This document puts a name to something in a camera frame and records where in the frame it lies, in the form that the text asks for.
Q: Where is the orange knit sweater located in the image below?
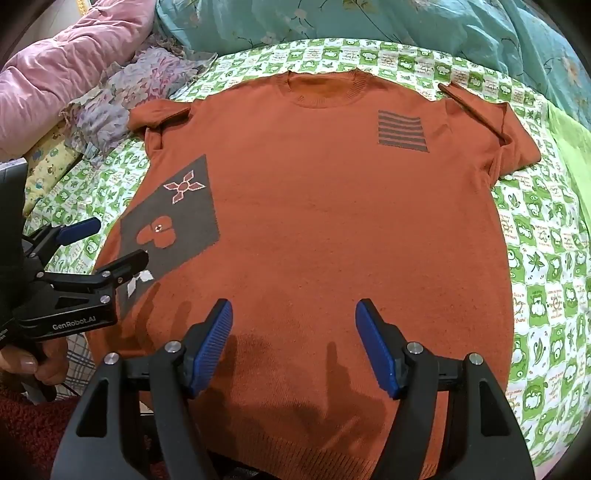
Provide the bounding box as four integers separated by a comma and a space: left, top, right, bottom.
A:
90, 69, 542, 480

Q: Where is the teal floral quilt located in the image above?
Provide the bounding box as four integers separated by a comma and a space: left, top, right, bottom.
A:
154, 0, 591, 134

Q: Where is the person's left forearm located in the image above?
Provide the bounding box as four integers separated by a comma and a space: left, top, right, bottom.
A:
0, 381, 81, 480

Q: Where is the green white printed bedsheet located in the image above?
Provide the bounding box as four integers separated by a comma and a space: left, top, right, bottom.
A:
23, 37, 591, 480

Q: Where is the light green cloth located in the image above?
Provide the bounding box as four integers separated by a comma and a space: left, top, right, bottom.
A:
547, 104, 591, 217

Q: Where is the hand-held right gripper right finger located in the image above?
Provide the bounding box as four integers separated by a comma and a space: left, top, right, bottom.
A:
355, 298, 537, 480

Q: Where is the yellow printed cloth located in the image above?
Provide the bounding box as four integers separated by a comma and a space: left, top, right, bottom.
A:
23, 124, 81, 217

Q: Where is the pink floral pillow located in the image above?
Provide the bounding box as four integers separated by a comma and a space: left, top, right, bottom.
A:
62, 28, 218, 153

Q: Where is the pink quilt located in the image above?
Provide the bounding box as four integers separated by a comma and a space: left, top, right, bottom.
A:
0, 0, 160, 160

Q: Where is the person's left hand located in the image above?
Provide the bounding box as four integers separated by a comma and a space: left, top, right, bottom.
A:
0, 339, 70, 391

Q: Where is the plaid cloth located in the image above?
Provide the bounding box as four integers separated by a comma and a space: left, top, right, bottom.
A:
65, 332, 100, 398

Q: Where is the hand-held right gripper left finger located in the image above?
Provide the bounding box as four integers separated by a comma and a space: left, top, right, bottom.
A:
54, 298, 234, 480

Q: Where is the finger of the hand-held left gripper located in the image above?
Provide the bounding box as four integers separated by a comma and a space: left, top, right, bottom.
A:
34, 249, 149, 305
21, 217, 101, 266

